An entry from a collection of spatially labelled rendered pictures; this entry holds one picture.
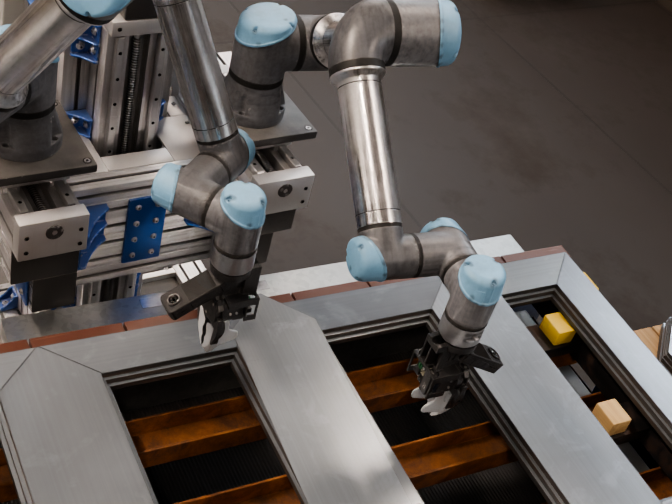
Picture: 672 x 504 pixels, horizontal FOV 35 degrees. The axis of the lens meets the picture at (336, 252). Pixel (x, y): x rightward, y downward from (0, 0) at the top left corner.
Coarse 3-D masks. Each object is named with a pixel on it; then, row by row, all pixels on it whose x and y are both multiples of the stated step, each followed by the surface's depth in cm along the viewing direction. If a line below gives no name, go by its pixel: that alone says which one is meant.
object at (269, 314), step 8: (264, 304) 216; (272, 304) 216; (280, 304) 217; (264, 312) 214; (272, 312) 214; (280, 312) 215; (288, 312) 215; (296, 312) 216; (240, 320) 211; (248, 320) 211; (256, 320) 212; (264, 320) 212; (272, 320) 213; (280, 320) 213; (288, 320) 214; (296, 320) 214; (304, 320) 215; (240, 328) 209; (248, 328) 210
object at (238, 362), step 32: (544, 288) 241; (384, 320) 221; (416, 320) 225; (576, 320) 236; (224, 352) 205; (608, 352) 230; (128, 384) 196; (352, 384) 205; (480, 384) 214; (0, 416) 183; (256, 416) 198; (384, 448) 195; (512, 448) 205; (544, 480) 199
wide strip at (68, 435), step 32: (32, 352) 193; (32, 384) 188; (64, 384) 189; (96, 384) 191; (32, 416) 183; (64, 416) 184; (96, 416) 186; (32, 448) 178; (64, 448) 179; (96, 448) 181; (128, 448) 182; (32, 480) 173; (64, 480) 175; (96, 480) 176; (128, 480) 177
